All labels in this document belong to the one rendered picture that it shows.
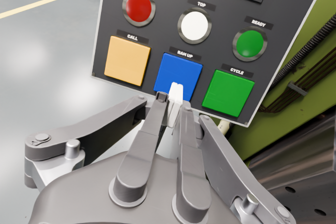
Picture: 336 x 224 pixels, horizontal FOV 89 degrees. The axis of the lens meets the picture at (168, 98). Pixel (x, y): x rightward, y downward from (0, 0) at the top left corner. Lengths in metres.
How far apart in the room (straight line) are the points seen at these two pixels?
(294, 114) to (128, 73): 0.56
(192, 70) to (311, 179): 0.42
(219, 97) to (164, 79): 0.11
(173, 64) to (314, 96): 0.47
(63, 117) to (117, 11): 1.24
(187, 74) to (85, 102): 1.30
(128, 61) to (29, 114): 1.33
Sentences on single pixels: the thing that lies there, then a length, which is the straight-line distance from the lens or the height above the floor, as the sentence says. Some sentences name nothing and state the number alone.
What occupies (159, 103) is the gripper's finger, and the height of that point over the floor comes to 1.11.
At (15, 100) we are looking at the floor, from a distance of 1.72.
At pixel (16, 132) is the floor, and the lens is 1.55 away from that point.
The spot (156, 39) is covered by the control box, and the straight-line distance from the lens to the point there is 0.32.
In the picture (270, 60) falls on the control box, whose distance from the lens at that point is 0.36.
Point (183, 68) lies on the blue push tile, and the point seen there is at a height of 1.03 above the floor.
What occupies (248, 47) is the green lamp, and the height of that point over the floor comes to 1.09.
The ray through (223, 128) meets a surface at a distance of 0.77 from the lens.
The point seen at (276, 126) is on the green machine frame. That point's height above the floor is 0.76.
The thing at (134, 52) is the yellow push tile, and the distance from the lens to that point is 0.33.
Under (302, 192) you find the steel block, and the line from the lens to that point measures 0.65.
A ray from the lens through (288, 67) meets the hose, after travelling 0.60.
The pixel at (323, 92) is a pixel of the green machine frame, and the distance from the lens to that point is 0.66.
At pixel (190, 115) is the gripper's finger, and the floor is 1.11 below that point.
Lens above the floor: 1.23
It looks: 50 degrees down
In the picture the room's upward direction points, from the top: 19 degrees clockwise
